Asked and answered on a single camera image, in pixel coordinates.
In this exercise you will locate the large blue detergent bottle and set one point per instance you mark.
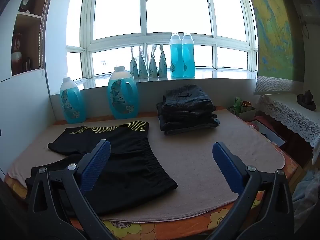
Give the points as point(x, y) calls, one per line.
point(122, 95)

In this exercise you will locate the small cardboard box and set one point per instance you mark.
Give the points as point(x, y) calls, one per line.
point(246, 115)

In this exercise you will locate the red vase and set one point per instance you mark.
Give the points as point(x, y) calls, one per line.
point(17, 47)

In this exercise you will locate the white window sill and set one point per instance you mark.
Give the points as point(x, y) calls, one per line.
point(212, 74)

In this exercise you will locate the pale crumpled cloth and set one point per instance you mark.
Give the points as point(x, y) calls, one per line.
point(305, 200)

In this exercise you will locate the small blue detergent bottle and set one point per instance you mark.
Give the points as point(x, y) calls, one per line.
point(71, 102)

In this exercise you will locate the beige mat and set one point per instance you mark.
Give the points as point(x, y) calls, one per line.
point(195, 170)

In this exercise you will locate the landscape wall poster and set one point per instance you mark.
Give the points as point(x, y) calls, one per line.
point(275, 30)

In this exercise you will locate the white window frame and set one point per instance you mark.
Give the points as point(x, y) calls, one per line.
point(143, 37)

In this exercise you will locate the dark teapot set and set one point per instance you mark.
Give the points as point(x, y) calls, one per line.
point(307, 100)

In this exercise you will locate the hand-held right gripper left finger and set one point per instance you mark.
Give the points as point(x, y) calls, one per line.
point(98, 163)

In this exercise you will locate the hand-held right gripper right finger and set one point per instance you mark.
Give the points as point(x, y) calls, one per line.
point(226, 166)

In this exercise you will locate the tall blue detergent bottle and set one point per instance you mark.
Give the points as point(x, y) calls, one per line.
point(188, 57)
point(176, 57)

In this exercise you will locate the stack of folded dark pants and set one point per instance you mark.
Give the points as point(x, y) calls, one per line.
point(187, 110)

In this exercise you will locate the open red gift box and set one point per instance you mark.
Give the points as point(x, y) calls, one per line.
point(270, 133)

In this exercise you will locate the small figurine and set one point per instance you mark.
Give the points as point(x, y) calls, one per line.
point(27, 1)

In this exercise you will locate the white lace tablecloth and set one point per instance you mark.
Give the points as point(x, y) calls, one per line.
point(287, 112)

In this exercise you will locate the round tin can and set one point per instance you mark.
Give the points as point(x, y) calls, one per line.
point(246, 105)

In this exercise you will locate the white shelf cabinet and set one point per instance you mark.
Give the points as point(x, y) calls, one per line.
point(37, 15)

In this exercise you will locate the black pants with yellow stripes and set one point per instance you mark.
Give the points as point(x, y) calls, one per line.
point(132, 160)

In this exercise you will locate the white wall box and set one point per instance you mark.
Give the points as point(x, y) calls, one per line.
point(306, 12)

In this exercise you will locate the green packet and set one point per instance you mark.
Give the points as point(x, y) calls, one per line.
point(236, 103)

